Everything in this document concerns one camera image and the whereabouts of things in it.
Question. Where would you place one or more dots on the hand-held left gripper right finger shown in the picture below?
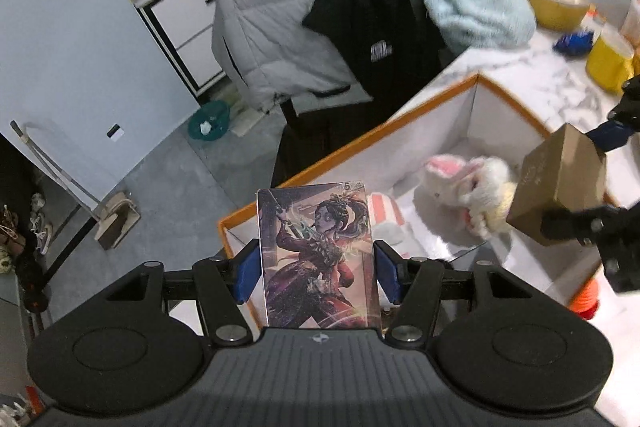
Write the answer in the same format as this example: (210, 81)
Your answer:
(387, 273)

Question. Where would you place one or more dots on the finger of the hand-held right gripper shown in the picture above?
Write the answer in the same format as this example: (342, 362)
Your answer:
(575, 222)
(610, 136)

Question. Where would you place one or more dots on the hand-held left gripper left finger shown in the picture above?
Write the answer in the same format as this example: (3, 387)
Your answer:
(248, 271)

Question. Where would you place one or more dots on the small brown cardboard box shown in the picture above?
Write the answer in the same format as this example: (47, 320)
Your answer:
(555, 187)

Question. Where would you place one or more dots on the white dog plush striped hat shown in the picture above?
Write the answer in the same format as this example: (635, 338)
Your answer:
(390, 217)

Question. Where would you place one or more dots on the illustrated character card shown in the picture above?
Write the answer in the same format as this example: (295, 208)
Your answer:
(320, 257)

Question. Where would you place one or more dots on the white crochet bunny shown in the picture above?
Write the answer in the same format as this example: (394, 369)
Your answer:
(475, 187)

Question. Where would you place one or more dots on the white box with orange rim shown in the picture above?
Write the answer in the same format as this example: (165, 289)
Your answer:
(450, 122)

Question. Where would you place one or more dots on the orange crochet ball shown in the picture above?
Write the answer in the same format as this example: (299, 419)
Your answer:
(586, 299)

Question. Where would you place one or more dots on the yellow mug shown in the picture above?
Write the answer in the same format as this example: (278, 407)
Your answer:
(607, 62)

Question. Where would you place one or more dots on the blue wrapper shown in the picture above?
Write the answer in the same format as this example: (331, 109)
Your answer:
(574, 43)

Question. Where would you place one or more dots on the clear snack bag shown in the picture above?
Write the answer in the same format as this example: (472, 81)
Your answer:
(632, 12)

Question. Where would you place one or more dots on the teal waste basket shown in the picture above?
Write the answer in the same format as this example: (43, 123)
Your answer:
(209, 122)

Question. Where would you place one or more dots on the broom and dustpan set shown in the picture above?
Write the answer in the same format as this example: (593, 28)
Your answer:
(75, 192)

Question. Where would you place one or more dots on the grey puffer jacket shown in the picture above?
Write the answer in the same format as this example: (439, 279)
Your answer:
(270, 32)

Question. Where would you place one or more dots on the black jacket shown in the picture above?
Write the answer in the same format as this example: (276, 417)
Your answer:
(380, 17)

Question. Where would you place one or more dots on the wall socket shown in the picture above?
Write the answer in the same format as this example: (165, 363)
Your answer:
(115, 132)

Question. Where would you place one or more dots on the white cabinet black frame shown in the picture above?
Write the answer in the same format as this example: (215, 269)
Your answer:
(185, 17)

